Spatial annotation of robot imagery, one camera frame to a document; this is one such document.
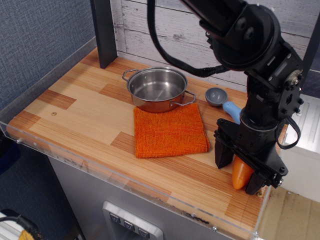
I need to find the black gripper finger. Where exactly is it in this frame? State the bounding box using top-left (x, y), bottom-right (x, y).
top-left (214, 138), bottom-right (235, 169)
top-left (245, 171), bottom-right (270, 195)

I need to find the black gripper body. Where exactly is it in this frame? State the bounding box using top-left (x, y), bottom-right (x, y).
top-left (214, 118), bottom-right (288, 188)

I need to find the orange plastic carrot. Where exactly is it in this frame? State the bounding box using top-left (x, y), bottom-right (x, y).
top-left (232, 156), bottom-right (255, 190)

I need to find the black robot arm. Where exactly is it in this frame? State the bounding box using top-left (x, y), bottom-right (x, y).
top-left (185, 0), bottom-right (304, 195)

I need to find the white cabinet at right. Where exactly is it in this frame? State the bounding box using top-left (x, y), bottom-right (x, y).
top-left (280, 94), bottom-right (320, 202)

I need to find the orange knitted cloth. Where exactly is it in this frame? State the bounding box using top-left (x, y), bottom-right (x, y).
top-left (134, 103), bottom-right (210, 158)

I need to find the grey blue ice cream scoop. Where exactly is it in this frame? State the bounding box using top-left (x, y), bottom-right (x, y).
top-left (205, 87), bottom-right (242, 125)

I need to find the stainless steel pot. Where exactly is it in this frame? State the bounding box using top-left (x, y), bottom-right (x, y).
top-left (122, 67), bottom-right (196, 113)

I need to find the silver dispenser button panel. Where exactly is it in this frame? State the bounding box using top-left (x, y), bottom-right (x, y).
top-left (102, 201), bottom-right (164, 240)

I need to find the silver toy fridge cabinet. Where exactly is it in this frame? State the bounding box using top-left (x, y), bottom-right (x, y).
top-left (47, 156), bottom-right (241, 240)

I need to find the yellow object bottom left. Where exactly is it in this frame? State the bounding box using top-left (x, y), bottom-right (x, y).
top-left (18, 230), bottom-right (35, 240)

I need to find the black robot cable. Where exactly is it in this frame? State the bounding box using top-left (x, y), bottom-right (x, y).
top-left (146, 0), bottom-right (231, 78)

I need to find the dark grey right post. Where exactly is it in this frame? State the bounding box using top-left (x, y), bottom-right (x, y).
top-left (302, 15), bottom-right (320, 79)

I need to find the dark grey post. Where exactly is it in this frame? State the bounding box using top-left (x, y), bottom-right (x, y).
top-left (90, 0), bottom-right (118, 69)
top-left (302, 15), bottom-right (320, 79)

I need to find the dark grey left post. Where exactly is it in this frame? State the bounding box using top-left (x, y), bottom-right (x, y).
top-left (90, 0), bottom-right (118, 69)

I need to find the black braided hose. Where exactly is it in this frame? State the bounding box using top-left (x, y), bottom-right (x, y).
top-left (0, 215), bottom-right (46, 240)

